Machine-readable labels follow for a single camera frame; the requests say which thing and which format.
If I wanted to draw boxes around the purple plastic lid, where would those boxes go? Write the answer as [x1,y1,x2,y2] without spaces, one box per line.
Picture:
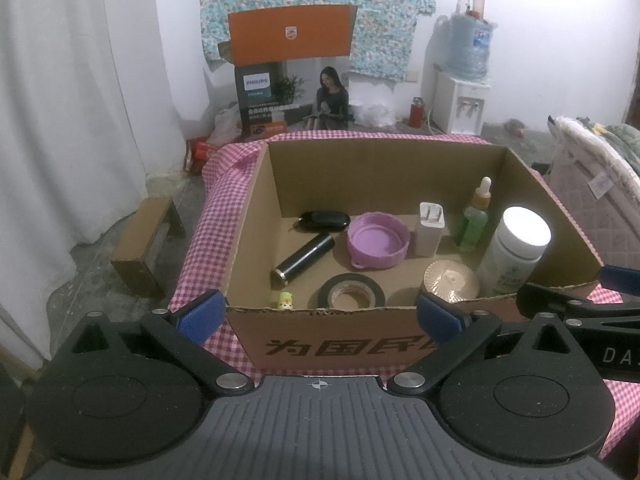
[346,211,411,271]

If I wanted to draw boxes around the white curtain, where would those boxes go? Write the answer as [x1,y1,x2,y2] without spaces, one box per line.
[0,0,187,363]

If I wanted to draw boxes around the green dropper bottle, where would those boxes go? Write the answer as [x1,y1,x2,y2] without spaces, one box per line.
[453,176,494,253]

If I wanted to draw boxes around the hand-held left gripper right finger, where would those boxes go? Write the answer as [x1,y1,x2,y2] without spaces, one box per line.
[387,291,577,396]

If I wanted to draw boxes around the small wooden stool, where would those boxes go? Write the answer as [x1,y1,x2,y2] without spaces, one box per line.
[109,195,187,299]

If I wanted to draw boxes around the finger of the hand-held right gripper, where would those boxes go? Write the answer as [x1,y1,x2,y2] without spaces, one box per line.
[516,282,640,322]
[599,264,640,294]

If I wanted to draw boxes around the red packages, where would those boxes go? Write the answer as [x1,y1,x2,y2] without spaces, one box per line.
[184,135,219,177]

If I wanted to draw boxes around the blue water jug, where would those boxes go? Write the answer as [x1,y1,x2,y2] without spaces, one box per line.
[444,10,496,81]

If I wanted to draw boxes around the black tape roll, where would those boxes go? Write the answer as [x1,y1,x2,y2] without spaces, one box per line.
[318,273,386,311]

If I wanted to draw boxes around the white plastic bottle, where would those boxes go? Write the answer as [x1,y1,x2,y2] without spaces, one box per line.
[475,205,552,299]

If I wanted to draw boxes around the white plastic bag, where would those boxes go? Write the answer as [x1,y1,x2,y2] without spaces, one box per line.
[205,104,244,147]
[359,102,397,129]

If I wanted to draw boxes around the white water dispenser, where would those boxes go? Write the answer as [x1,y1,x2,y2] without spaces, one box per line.
[432,66,491,137]

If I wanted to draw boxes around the white charger plug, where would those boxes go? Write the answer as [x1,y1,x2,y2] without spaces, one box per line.
[412,201,448,259]

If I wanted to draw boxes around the quilted mattress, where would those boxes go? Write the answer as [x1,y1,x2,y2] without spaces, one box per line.
[544,149,640,272]

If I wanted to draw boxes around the blue floral cloth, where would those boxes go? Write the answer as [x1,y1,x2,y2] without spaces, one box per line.
[199,0,439,82]

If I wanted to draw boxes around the black oval case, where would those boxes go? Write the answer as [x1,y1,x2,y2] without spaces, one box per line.
[294,209,351,234]

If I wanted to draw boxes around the pink checked tablecloth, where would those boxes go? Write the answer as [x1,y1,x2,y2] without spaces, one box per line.
[167,129,640,462]

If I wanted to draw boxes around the grey green blanket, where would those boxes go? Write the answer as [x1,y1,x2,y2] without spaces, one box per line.
[575,117,640,162]

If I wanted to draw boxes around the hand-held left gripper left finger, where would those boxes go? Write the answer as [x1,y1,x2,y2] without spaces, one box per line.
[70,289,256,396]

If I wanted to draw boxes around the black cylinder tube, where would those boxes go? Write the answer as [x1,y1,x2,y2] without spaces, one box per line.
[270,232,336,289]

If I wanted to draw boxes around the orange lidded printed carton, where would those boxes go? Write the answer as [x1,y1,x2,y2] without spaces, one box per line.
[217,3,359,137]

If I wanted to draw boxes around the brown cardboard box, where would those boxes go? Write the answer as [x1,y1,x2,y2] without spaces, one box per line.
[220,137,604,379]

